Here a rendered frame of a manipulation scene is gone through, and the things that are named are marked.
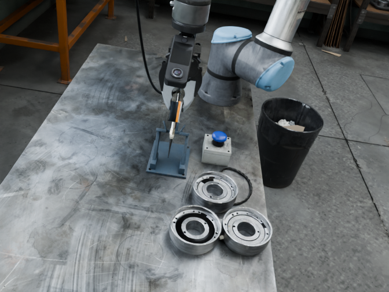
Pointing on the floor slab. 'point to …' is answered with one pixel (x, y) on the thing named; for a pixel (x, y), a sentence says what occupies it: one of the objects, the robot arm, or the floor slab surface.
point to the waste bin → (285, 139)
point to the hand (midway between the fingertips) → (176, 107)
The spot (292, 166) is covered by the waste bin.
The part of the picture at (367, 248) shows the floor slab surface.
